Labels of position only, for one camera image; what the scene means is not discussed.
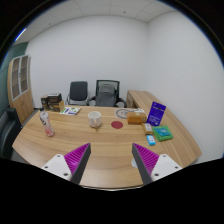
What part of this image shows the yellow snack packet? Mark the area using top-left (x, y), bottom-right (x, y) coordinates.
top-left (142, 123), bottom-right (153, 135)

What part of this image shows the round patterned plate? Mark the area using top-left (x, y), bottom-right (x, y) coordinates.
top-left (115, 108), bottom-right (129, 119)

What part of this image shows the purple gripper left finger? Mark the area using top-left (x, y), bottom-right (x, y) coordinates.
top-left (42, 143), bottom-right (91, 184)

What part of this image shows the wooden glass-door cabinet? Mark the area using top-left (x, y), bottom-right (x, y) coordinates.
top-left (7, 55), bottom-right (34, 123)

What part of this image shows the black visitor chair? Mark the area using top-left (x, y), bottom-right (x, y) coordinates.
top-left (66, 81), bottom-right (88, 105)

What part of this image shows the green white leaflet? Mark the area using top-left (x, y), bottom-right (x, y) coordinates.
top-left (60, 107), bottom-right (81, 115)

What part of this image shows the brown cardboard tissue box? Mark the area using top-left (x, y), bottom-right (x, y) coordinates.
top-left (127, 112), bottom-right (147, 125)

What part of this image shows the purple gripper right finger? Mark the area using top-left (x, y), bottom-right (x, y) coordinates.
top-left (132, 143), bottom-right (182, 185)

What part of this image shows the small blue box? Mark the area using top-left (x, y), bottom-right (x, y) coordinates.
top-left (146, 135), bottom-right (156, 146)

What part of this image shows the grey mesh office chair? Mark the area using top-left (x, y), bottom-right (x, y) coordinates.
top-left (87, 80), bottom-right (127, 108)

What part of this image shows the black leather chair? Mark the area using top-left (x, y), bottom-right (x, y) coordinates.
top-left (0, 108), bottom-right (22, 159)

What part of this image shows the purple standing sign card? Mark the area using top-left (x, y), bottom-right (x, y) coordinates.
top-left (147, 102), bottom-right (166, 126)

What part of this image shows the white ceramic mug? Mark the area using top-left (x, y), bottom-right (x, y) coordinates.
top-left (88, 111), bottom-right (101, 128)

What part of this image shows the red round coaster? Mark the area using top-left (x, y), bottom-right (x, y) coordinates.
top-left (111, 121), bottom-right (123, 129)

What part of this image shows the green book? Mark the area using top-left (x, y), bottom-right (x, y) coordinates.
top-left (153, 126), bottom-right (173, 141)

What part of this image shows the clear plastic water bottle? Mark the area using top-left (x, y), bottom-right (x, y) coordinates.
top-left (40, 110), bottom-right (54, 137)

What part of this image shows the dark brown boxes stack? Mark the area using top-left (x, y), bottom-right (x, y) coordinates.
top-left (41, 93), bottom-right (64, 112)

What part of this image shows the wooden side desk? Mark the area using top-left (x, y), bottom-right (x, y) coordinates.
top-left (126, 90), bottom-right (158, 113)

